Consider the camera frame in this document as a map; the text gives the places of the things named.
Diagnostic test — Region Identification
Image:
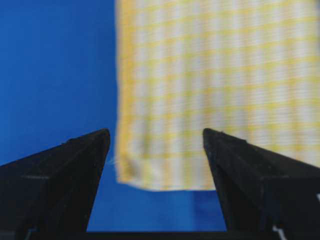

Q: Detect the blue table cloth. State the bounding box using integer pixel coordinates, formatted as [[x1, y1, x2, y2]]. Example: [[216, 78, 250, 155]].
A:
[[0, 0, 226, 232]]

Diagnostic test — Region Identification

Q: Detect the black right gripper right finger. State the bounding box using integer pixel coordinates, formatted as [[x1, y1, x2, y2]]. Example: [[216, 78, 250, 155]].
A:
[[202, 128, 320, 240]]

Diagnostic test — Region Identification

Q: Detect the yellow striped towel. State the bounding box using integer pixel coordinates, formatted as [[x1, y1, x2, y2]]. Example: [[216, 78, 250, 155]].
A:
[[114, 0, 320, 191]]

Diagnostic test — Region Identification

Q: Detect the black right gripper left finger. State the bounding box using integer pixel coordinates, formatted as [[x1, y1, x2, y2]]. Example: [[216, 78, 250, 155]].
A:
[[0, 128, 110, 240]]

